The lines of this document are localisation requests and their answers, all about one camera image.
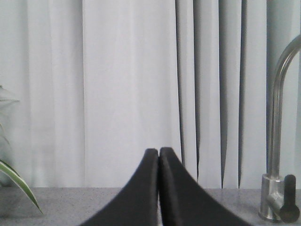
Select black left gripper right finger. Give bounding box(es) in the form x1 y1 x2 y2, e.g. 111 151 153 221
158 147 248 226

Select white pleated curtain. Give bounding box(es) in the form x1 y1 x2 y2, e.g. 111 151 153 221
0 0 301 188

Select green potted plant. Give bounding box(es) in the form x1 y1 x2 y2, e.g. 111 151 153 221
0 97 43 214

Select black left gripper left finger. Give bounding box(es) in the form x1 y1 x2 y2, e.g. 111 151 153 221
81 148 158 226

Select steel gooseneck faucet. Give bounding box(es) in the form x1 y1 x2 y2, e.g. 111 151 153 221
259 35 301 223

